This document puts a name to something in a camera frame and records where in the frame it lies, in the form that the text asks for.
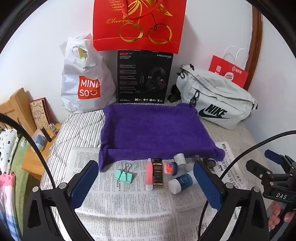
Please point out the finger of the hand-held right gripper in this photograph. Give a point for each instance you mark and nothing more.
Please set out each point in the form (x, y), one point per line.
(272, 155)
(257, 168)

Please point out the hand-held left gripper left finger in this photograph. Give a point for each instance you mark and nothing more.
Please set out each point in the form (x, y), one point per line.
(83, 184)

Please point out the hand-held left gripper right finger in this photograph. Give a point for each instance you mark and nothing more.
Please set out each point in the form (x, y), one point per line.
(207, 185)

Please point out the black stick with white cap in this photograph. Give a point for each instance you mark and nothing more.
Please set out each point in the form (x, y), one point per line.
(210, 163)

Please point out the mint green binder clip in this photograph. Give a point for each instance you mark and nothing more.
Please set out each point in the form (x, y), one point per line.
(124, 176)

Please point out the black gold lighter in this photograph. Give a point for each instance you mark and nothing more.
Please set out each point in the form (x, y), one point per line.
(158, 172)

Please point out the pink white pen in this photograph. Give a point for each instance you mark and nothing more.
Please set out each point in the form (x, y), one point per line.
(150, 175)

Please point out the person's right hand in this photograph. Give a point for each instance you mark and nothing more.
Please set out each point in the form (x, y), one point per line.
(276, 214)

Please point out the small translucent white bottle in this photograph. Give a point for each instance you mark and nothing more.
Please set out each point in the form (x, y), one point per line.
(189, 166)

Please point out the blue bottle with white cap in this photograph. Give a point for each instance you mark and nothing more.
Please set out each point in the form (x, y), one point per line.
(181, 183)

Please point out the small white jar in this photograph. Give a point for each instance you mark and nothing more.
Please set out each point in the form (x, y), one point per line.
(180, 159)

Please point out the small blue jar pink label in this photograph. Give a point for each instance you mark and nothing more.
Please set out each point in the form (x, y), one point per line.
(170, 169)

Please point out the striped bed sheet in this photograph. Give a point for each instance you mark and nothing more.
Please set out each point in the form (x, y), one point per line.
(76, 134)

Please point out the newspaper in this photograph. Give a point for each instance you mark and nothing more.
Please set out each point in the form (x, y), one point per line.
(138, 208)

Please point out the small blue box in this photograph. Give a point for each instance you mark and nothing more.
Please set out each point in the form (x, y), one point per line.
(38, 140)

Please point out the purple towel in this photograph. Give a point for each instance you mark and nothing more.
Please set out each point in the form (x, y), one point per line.
(157, 129)

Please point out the pink cloth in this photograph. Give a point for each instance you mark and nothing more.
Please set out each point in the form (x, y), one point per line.
(5, 192)

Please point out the grey waist bag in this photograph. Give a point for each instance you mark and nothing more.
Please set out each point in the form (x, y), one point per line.
(217, 97)

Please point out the patterned notebook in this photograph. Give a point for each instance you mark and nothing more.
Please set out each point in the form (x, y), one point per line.
(38, 113)

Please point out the floral white cloth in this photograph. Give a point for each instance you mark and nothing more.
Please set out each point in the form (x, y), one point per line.
(5, 148)

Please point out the wooden nightstand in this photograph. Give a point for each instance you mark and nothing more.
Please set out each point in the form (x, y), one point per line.
(18, 106)

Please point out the small red paper bag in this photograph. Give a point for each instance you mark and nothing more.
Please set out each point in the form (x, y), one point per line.
(219, 67)

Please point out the white plastic shopping bag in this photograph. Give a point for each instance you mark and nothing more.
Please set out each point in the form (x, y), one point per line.
(76, 69)

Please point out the black headset box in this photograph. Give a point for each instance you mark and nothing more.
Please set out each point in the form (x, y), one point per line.
(131, 76)

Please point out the red gift bag gold cherries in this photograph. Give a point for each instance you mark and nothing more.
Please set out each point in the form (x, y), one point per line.
(138, 23)

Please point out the brown wooden frame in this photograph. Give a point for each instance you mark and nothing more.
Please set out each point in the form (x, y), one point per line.
(255, 46)

